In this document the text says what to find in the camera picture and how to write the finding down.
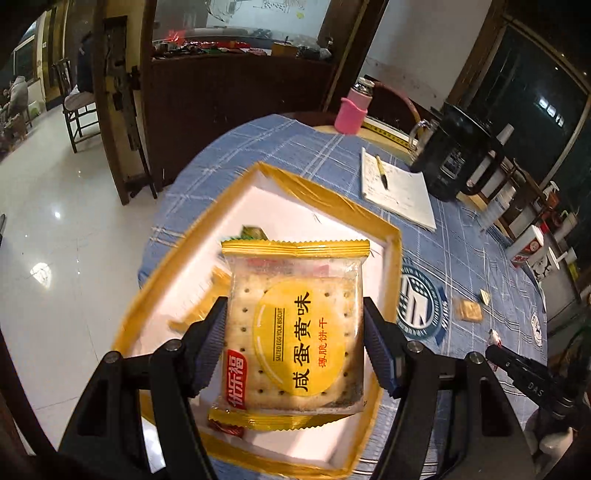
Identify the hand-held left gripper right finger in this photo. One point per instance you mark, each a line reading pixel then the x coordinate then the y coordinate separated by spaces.
pixel 381 355

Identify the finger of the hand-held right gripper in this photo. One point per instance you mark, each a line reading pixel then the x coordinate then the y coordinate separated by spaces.
pixel 512 364

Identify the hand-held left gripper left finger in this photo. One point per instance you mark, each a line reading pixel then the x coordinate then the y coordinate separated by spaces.
pixel 210 344

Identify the red white snack packet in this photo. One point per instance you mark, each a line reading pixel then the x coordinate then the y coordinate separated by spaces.
pixel 494 339

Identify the dark red snack packet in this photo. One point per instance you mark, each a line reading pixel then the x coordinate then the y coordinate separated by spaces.
pixel 226 428

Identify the yellow cracker packet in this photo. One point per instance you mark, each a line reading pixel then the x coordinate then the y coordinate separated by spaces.
pixel 295 332

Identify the yellow-rimmed white box tray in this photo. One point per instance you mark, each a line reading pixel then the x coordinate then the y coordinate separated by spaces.
pixel 194 258

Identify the green snack packet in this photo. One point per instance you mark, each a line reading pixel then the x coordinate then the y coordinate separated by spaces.
pixel 253 232

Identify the small cracker on table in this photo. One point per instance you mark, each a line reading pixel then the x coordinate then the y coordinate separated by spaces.
pixel 468 310

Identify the white floral paper cup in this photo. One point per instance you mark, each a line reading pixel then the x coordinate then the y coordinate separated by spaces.
pixel 547 267

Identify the blue plaid tablecloth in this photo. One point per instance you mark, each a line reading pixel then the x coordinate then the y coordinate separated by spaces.
pixel 461 258

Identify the white notebook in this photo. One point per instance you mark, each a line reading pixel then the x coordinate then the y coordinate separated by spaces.
pixel 406 198

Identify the black yellow pen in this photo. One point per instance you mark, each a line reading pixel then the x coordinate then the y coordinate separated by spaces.
pixel 382 171

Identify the black electric kettle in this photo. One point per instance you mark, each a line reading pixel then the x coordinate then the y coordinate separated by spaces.
pixel 455 147

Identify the dark chair with red rim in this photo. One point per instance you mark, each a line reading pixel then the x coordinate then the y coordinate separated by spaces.
pixel 392 110

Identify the pink sleeved bottle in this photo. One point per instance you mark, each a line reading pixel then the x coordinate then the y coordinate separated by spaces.
pixel 351 110

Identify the wooden cabinet with glass panel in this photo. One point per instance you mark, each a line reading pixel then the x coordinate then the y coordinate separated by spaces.
pixel 231 92

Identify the wooden chair with cushion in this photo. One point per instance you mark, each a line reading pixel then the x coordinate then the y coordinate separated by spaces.
pixel 76 99

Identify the dark window with wooden frame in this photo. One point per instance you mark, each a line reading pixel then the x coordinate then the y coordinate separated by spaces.
pixel 521 92

